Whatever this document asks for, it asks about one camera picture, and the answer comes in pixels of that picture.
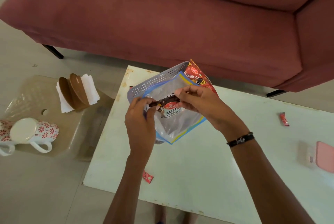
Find person's left hand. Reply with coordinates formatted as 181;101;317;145
124;97;157;160

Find person's right hand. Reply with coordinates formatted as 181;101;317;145
174;85;250;142

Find small brown sachet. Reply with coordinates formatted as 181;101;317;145
148;96;181;108

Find person's right forearm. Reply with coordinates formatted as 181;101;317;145
222;131;317;224

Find person's left forearm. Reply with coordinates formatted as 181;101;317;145
103;153;163;224

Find silver blue-edged peanut packet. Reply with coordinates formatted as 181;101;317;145
142;71;207;145

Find red snack packet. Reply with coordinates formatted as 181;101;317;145
183;59;218;96

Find grey perforated plastic basket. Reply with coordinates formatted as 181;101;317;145
127;61;190;104

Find white paper napkins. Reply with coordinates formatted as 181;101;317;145
56;74;101;114

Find small red sachet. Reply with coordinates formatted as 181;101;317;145
142;171;154;185
279;112;290;127

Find brown wooden napkin holder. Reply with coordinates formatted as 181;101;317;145
58;73;91;111

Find maroon fabric sofa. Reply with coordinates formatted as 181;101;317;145
0;0;334;93

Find black sofa leg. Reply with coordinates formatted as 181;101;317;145
266;89;288;98
42;44;64;60

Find white mug red floral print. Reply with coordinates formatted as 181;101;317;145
9;117;59;154
0;120;16;157

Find clear plastic wrapper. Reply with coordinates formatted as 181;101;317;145
297;141;318;169

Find pink phone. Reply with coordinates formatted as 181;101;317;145
315;141;334;174

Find black beaded bracelet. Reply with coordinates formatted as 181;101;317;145
226;132;255;148

